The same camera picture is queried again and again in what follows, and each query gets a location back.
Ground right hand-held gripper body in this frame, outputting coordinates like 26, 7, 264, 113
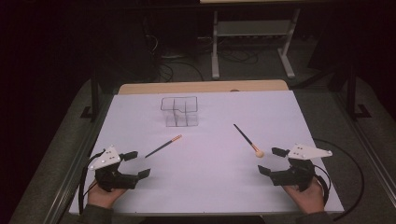
270, 143, 333, 192

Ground white metal desk frame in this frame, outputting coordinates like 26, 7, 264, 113
199, 0, 332, 80

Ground light wooden table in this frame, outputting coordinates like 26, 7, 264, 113
118, 79, 290, 95

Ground aluminium frame rail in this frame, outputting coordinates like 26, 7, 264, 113
43, 99, 113, 224
332, 91, 396, 190

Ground black floor cables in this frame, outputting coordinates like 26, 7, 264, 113
142, 17, 205, 83
217, 45, 260, 65

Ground person's right hand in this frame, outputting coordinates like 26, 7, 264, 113
282, 178, 325, 215

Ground black metal stand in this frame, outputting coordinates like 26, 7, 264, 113
346, 60, 373, 121
79, 69, 101, 123

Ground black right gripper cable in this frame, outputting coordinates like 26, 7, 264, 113
312, 137, 365, 222

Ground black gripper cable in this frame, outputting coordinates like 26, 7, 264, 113
312, 137, 365, 222
78, 148, 106, 216

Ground clear plastic compartment organizer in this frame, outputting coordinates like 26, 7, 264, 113
160, 95, 200, 128

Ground person's left hand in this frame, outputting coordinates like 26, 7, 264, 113
87, 182, 127, 209

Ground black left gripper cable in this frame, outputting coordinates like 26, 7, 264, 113
78, 148, 106, 216

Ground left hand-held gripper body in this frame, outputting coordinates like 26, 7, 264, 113
88, 145, 140, 193

